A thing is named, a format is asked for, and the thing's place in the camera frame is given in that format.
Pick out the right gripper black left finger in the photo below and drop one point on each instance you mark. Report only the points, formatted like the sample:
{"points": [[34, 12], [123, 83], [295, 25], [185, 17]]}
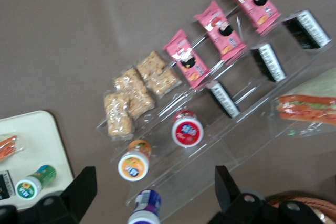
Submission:
{"points": [[76, 195]]}

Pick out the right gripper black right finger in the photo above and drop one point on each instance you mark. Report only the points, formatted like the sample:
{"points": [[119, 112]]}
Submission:
{"points": [[231, 203]]}

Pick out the green gum bottle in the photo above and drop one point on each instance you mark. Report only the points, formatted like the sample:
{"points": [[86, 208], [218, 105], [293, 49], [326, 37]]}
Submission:
{"points": [[32, 183]]}

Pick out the orange gum bottle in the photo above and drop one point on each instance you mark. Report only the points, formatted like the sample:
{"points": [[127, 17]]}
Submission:
{"points": [[134, 165]]}

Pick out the cream plastic tray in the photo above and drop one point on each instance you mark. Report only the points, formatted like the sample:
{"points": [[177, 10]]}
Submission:
{"points": [[39, 140]]}

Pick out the blue gum bottle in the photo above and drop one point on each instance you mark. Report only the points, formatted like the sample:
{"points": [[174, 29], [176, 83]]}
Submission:
{"points": [[147, 208]]}

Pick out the red gum bottle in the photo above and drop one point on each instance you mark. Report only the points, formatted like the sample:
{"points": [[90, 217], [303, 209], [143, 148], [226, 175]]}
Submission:
{"points": [[187, 130]]}

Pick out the clear acrylic step stand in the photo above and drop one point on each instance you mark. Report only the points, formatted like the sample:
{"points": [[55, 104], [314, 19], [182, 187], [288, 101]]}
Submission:
{"points": [[236, 142]]}

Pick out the dark brown wicker basket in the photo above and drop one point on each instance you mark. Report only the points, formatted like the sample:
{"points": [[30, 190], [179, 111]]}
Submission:
{"points": [[302, 205]]}

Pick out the black tissue pack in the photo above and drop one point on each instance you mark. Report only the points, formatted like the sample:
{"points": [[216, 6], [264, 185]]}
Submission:
{"points": [[305, 30], [224, 99], [269, 62], [5, 186]]}

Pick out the wrapped triangle sandwich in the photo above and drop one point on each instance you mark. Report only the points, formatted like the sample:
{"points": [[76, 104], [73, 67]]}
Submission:
{"points": [[9, 146], [309, 106]]}

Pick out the wrapped rice crisp bar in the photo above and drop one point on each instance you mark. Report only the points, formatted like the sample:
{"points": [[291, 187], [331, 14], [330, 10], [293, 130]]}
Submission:
{"points": [[118, 116], [135, 94], [158, 73]]}

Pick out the pink snack pack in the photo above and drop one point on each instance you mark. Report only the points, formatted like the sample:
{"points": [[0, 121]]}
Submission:
{"points": [[220, 30], [187, 60], [253, 1]]}

